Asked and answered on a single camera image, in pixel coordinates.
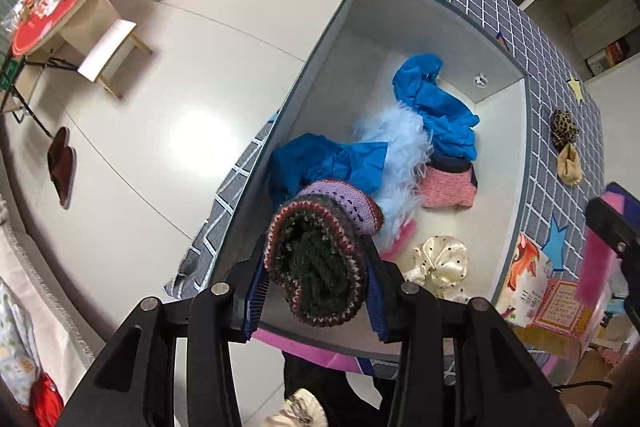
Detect red round table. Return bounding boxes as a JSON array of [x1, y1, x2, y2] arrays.
[[0, 0, 118, 125]]

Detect person's dark trousers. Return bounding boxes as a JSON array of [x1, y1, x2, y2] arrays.
[[282, 351, 401, 427]]

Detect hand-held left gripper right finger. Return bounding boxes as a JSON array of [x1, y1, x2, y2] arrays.
[[362, 234, 576, 427]]

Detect leopard print scrunchie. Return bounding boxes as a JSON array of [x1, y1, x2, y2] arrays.
[[550, 109, 578, 150]]

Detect cream satin dotted scrunchie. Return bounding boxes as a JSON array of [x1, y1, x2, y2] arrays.
[[402, 234, 470, 300]]

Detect cream satin shoe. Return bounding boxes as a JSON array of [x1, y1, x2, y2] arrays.
[[265, 388, 328, 427]]

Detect red printed card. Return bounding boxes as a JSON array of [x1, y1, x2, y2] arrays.
[[530, 278, 593, 338]]

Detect white storage box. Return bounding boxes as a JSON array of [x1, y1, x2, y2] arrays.
[[207, 0, 531, 358]]

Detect red striped knit sock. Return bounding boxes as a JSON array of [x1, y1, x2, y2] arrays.
[[417, 154, 478, 208]]

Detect printed food picture packet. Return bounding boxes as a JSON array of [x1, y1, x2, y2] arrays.
[[497, 232, 556, 325]]

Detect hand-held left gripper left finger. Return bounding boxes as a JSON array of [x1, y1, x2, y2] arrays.
[[55, 234, 273, 427]]

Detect white patterned cushion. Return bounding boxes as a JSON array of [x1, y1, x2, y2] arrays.
[[0, 277, 41, 408]]

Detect dark red slipper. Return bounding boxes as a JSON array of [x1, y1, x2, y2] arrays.
[[52, 146, 77, 210], [47, 127, 71, 188]]

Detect beige scrunchie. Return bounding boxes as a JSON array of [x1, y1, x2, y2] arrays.
[[557, 143, 583, 186]]

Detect blue cloth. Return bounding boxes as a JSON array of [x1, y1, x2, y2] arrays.
[[270, 133, 390, 202], [391, 53, 481, 160]]

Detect grey plaid star blanket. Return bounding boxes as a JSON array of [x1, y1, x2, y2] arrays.
[[162, 0, 608, 308]]

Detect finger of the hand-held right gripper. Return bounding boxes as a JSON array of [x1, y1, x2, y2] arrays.
[[585, 196, 640, 258]]

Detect multicoloured knit hat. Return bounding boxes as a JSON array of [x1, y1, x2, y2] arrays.
[[263, 179, 386, 328]]

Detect light blue fluffy scarf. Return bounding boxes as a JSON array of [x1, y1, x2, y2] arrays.
[[352, 103, 435, 248]]

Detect person's right forearm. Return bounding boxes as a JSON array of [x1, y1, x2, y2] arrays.
[[605, 347, 640, 427]]

